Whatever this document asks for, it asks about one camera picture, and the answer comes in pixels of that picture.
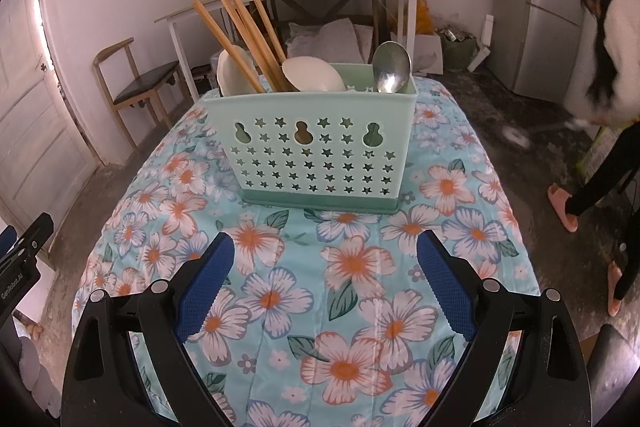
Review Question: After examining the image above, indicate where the white rice paddle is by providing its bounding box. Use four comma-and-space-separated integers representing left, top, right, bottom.
216, 50, 256, 96
282, 56, 346, 92

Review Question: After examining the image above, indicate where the wooden chopstick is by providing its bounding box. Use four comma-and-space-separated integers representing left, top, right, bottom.
253, 0, 286, 64
228, 0, 296, 92
220, 0, 286, 93
193, 0, 265, 93

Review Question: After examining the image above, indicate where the large steel spoon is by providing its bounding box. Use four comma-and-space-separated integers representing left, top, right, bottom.
371, 41, 411, 93

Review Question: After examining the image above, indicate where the white wooden door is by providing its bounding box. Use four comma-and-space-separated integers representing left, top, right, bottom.
1, 0, 98, 228

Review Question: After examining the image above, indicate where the wooden chair black seat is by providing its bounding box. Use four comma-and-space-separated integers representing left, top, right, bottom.
92, 37, 191, 153

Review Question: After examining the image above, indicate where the floral blue tablecloth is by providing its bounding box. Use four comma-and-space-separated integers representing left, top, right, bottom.
72, 78, 539, 426

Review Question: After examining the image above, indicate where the green plastic utensil basket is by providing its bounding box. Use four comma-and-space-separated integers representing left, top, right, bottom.
201, 64, 418, 215

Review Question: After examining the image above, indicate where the white pillow bag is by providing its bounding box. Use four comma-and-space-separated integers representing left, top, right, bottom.
286, 18, 373, 64

